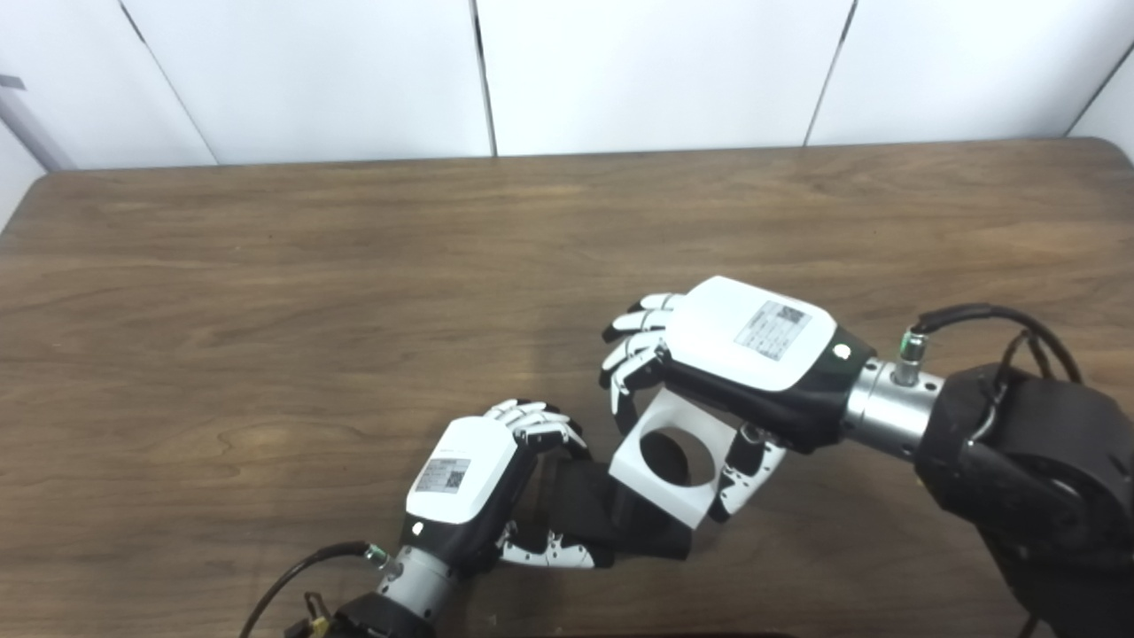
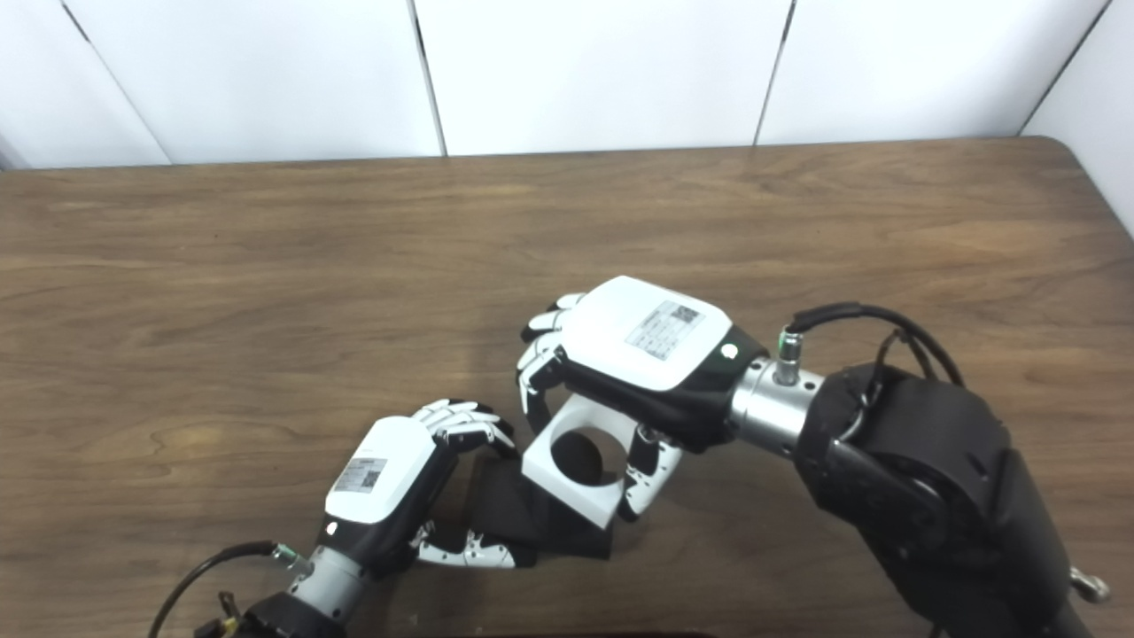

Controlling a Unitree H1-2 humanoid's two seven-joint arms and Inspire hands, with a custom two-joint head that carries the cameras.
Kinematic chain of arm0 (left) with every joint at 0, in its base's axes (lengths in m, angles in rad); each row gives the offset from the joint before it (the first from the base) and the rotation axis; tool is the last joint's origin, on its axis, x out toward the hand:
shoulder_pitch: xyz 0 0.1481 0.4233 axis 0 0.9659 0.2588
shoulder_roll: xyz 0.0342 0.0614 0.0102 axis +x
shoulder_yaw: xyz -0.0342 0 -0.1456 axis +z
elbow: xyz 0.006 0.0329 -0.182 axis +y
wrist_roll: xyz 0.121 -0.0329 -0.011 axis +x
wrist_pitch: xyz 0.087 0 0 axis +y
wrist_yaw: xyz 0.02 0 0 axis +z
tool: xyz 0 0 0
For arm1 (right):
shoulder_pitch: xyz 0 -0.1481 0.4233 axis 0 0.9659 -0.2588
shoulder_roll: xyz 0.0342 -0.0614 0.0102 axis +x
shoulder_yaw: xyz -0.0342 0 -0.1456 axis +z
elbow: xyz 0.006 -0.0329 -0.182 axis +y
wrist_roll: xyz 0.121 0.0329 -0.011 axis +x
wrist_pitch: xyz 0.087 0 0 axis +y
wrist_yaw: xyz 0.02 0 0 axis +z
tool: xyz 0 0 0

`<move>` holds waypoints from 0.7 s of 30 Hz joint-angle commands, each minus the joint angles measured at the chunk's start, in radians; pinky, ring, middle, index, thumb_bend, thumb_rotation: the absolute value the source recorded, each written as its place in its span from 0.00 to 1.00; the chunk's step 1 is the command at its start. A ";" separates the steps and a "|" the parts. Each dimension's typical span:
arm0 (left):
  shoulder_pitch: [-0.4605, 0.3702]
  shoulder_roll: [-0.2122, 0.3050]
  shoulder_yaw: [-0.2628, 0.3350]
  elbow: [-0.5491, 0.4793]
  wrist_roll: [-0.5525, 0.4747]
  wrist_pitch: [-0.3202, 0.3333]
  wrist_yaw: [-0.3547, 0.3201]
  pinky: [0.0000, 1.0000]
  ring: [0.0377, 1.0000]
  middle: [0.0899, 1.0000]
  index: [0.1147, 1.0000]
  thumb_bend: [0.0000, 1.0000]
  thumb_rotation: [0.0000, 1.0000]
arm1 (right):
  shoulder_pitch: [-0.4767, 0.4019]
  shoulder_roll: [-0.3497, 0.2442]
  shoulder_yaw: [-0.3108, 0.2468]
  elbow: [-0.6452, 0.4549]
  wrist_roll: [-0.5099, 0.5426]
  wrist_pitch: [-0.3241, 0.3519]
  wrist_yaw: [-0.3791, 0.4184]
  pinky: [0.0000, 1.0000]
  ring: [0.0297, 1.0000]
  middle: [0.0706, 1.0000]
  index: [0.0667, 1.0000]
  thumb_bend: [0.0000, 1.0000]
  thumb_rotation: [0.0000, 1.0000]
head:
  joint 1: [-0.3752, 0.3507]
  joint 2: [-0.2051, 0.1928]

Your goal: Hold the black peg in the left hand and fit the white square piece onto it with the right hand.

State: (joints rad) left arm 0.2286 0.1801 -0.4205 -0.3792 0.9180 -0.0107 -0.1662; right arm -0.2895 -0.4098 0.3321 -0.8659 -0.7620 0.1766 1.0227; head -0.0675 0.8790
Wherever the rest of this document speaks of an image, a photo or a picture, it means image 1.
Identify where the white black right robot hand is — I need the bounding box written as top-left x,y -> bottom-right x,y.
600,276 -> 878,524

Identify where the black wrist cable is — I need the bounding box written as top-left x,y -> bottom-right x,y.
899,303 -> 1086,391
239,541 -> 384,638

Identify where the grey wall corner post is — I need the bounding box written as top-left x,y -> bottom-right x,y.
0,75 -> 77,174

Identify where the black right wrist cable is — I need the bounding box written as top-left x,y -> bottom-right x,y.
899,303 -> 1086,391

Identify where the black peg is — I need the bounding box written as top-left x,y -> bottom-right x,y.
532,432 -> 696,561

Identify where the white square piece with hole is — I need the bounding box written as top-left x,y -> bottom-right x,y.
608,390 -> 741,530

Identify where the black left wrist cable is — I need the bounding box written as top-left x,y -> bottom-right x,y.
239,541 -> 384,638

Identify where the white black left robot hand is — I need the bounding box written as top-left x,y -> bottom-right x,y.
403,399 -> 612,577

